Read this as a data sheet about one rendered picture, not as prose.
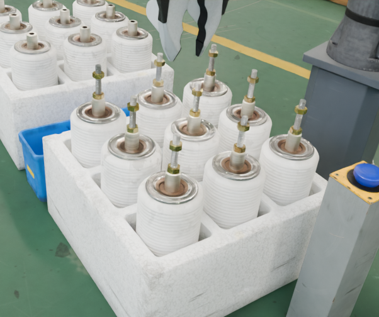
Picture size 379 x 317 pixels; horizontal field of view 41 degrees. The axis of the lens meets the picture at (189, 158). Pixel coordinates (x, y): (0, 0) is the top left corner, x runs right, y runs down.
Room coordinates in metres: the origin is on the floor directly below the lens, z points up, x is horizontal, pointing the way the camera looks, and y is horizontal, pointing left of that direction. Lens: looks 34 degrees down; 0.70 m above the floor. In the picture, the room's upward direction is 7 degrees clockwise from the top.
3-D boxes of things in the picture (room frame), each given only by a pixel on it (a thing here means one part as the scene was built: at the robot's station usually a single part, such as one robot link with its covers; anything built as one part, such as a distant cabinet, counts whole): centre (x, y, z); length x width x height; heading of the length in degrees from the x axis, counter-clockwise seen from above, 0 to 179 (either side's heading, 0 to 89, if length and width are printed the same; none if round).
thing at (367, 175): (0.56, -0.24, 0.32); 0.04 x 0.04 x 0.02
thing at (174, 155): (0.58, 0.02, 0.30); 0.01 x 0.01 x 0.08
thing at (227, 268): (0.74, 0.00, 0.09); 0.39 x 0.39 x 0.18; 38
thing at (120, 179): (0.67, 0.09, 0.16); 0.10 x 0.10 x 0.18
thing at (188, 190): (0.58, 0.02, 0.25); 0.08 x 0.08 x 0.01
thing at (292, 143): (0.72, -0.17, 0.26); 0.02 x 0.02 x 0.03
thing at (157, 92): (0.84, 0.07, 0.26); 0.02 x 0.02 x 0.03
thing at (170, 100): (0.84, 0.07, 0.25); 0.08 x 0.08 x 0.01
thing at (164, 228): (0.58, 0.02, 0.16); 0.10 x 0.10 x 0.18
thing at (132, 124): (0.67, 0.09, 0.30); 0.01 x 0.01 x 0.08
